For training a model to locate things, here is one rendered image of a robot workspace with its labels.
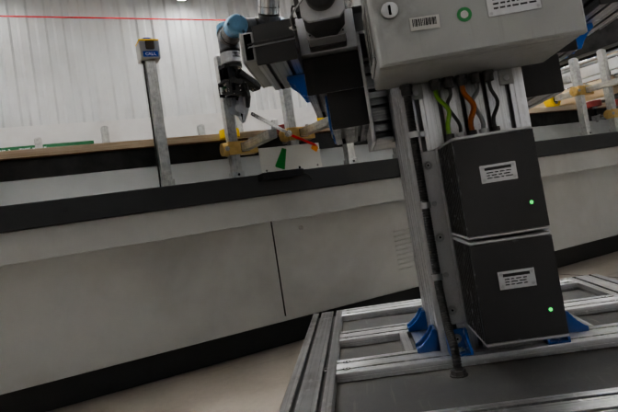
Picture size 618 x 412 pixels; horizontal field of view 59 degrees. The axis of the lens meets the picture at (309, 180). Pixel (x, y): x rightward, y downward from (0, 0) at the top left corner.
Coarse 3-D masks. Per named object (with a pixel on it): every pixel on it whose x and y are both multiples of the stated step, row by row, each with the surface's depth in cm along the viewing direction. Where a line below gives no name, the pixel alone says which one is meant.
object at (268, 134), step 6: (264, 132) 182; (270, 132) 180; (276, 132) 181; (252, 138) 192; (258, 138) 187; (264, 138) 183; (270, 138) 180; (246, 144) 198; (252, 144) 193; (258, 144) 192; (246, 150) 202
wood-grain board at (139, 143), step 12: (540, 108) 305; (552, 108) 309; (564, 108) 314; (576, 108) 318; (600, 108) 333; (240, 132) 224; (252, 132) 226; (84, 144) 196; (96, 144) 198; (108, 144) 200; (120, 144) 202; (132, 144) 204; (144, 144) 206; (168, 144) 210; (180, 144) 215; (0, 156) 184; (12, 156) 186; (24, 156) 187; (36, 156) 190; (48, 156) 194
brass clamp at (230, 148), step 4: (220, 144) 202; (224, 144) 201; (228, 144) 201; (232, 144) 201; (236, 144) 202; (240, 144) 203; (220, 148) 203; (224, 148) 200; (228, 148) 200; (232, 148) 201; (236, 148) 202; (240, 148) 203; (256, 148) 205; (220, 152) 204; (224, 152) 200; (228, 152) 201; (232, 152) 201; (236, 152) 202; (240, 152) 202; (244, 152) 203; (248, 152) 204; (252, 152) 205; (256, 152) 205
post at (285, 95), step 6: (282, 90) 214; (288, 90) 215; (282, 96) 215; (288, 96) 215; (282, 102) 215; (288, 102) 214; (282, 108) 216; (288, 108) 214; (282, 114) 216; (288, 114) 214; (288, 120) 214; (294, 120) 215; (288, 126) 213; (294, 126) 214; (288, 144) 215; (294, 144) 214
